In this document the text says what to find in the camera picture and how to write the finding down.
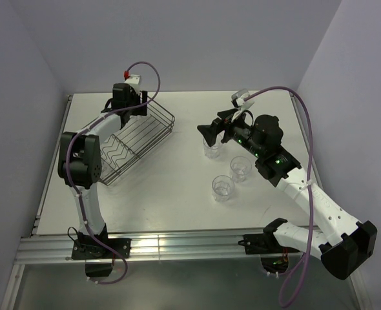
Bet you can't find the clear glass front right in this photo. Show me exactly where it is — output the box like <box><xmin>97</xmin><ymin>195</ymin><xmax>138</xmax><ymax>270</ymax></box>
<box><xmin>212</xmin><ymin>175</ymin><xmax>234</xmax><ymax>202</ymax></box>

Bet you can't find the clear glass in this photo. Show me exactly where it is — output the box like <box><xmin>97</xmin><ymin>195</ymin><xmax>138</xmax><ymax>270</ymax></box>
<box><xmin>230</xmin><ymin>156</ymin><xmax>252</xmax><ymax>183</ymax></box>
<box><xmin>203</xmin><ymin>139</ymin><xmax>223</xmax><ymax>159</ymax></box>
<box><xmin>212</xmin><ymin>175</ymin><xmax>234</xmax><ymax>202</ymax></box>

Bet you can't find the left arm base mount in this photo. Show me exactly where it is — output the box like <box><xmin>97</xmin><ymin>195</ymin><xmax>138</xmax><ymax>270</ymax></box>
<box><xmin>71</xmin><ymin>235</ymin><xmax>131</xmax><ymax>279</ymax></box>

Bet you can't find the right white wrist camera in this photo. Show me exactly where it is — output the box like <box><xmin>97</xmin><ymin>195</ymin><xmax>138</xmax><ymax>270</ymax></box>
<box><xmin>231</xmin><ymin>88</ymin><xmax>254</xmax><ymax>110</ymax></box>

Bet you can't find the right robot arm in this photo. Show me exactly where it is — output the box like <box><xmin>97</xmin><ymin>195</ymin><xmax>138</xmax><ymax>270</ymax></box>
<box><xmin>197</xmin><ymin>109</ymin><xmax>377</xmax><ymax>280</ymax></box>

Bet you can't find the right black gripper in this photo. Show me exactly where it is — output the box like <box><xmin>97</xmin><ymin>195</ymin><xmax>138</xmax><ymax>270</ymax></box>
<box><xmin>197</xmin><ymin>107</ymin><xmax>263</xmax><ymax>158</ymax></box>

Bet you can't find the aluminium mounting rail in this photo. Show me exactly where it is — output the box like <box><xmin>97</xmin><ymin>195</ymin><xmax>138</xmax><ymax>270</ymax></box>
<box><xmin>13</xmin><ymin>229</ymin><xmax>262</xmax><ymax>265</ymax></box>

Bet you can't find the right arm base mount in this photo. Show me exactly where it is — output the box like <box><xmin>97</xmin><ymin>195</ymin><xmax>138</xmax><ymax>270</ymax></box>
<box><xmin>238</xmin><ymin>233</ymin><xmax>299</xmax><ymax>255</ymax></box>

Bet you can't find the clear glass back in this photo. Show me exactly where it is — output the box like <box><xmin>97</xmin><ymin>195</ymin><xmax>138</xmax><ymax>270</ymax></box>
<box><xmin>203</xmin><ymin>139</ymin><xmax>223</xmax><ymax>159</ymax></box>

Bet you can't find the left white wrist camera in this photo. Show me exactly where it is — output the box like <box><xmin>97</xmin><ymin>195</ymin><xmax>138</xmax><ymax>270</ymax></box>
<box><xmin>124</xmin><ymin>74</ymin><xmax>141</xmax><ymax>94</ymax></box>

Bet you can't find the black wire dish rack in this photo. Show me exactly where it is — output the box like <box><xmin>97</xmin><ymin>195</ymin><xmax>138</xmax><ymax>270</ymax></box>
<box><xmin>99</xmin><ymin>101</ymin><xmax>176</xmax><ymax>185</ymax></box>

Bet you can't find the purple cable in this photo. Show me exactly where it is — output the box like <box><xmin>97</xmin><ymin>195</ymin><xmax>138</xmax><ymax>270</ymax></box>
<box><xmin>247</xmin><ymin>86</ymin><xmax>314</xmax><ymax>307</ymax></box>
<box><xmin>64</xmin><ymin>61</ymin><xmax>161</xmax><ymax>287</ymax></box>

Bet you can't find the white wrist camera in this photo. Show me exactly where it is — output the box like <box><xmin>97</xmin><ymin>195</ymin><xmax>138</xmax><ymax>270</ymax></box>
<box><xmin>231</xmin><ymin>88</ymin><xmax>254</xmax><ymax>110</ymax></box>
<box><xmin>124</xmin><ymin>74</ymin><xmax>141</xmax><ymax>94</ymax></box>

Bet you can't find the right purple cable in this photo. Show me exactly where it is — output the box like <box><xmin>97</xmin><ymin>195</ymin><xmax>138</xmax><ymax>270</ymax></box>
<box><xmin>247</xmin><ymin>86</ymin><xmax>314</xmax><ymax>307</ymax></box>

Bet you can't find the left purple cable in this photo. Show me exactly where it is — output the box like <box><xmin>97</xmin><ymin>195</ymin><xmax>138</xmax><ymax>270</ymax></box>
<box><xmin>64</xmin><ymin>61</ymin><xmax>161</xmax><ymax>287</ymax></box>

